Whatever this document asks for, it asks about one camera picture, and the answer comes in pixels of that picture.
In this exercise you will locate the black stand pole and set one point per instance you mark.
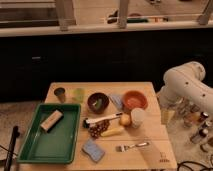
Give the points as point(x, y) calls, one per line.
point(14, 136)

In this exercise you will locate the green plastic tray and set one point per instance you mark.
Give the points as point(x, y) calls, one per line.
point(57, 145)

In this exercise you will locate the silver metal fork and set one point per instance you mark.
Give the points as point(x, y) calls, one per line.
point(123, 148)

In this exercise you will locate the green translucent plastic cup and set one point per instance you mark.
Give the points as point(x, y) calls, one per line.
point(78, 95)

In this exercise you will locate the grey blue cloth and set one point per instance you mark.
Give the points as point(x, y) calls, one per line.
point(116, 100)

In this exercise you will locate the blue sponge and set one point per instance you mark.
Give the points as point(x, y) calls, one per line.
point(95, 152)

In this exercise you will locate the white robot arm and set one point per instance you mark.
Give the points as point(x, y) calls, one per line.
point(183, 91)

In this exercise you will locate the orange bowl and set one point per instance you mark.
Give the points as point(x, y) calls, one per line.
point(134, 99)

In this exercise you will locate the yellow toy banana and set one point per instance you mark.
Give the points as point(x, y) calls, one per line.
point(113, 131)

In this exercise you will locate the toy grape bunch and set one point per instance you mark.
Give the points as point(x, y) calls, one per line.
point(98, 128)

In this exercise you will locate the pile of bottles on floor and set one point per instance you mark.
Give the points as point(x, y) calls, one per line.
point(194, 117)

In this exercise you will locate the white plastic cup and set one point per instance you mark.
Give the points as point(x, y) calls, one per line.
point(137, 117)

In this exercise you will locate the dark metal cup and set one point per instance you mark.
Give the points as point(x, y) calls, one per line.
point(60, 94)

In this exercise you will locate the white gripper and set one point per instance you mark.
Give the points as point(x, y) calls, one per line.
point(166, 116)

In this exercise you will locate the dark brown bowl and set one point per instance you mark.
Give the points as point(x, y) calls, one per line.
point(98, 102)

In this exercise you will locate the yellow toy lemon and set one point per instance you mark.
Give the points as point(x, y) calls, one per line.
point(125, 120)

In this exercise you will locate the wooden block in tray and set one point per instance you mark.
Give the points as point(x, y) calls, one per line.
point(51, 120)

